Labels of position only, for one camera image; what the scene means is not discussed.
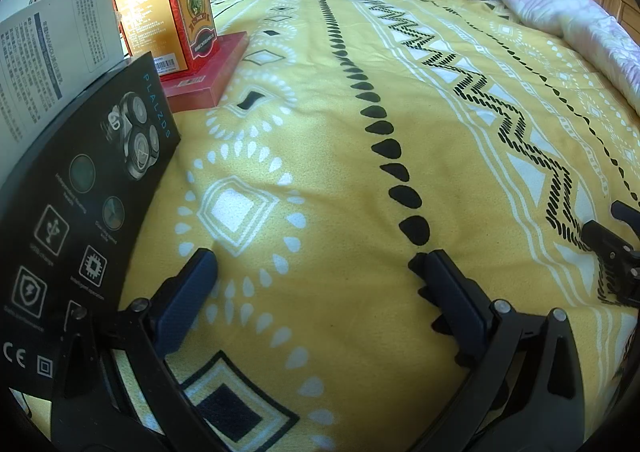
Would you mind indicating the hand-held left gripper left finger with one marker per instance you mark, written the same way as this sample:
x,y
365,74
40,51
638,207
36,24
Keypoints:
x,y
192,292

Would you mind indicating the flat red box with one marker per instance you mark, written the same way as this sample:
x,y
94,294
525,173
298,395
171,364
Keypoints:
x,y
220,66

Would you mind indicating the red and yellow carton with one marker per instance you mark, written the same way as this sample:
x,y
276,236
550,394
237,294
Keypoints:
x,y
160,6

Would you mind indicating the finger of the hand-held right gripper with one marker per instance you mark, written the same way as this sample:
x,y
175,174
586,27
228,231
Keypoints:
x,y
625,213
607,244

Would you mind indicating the white and silver box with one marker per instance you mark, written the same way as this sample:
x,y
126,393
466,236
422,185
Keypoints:
x,y
50,56

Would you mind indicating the black shaver box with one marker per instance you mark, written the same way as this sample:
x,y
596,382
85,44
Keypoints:
x,y
75,212

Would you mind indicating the yellow patterned bed sheet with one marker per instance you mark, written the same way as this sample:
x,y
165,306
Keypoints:
x,y
350,156

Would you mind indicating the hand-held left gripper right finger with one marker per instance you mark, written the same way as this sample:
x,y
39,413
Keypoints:
x,y
455,297

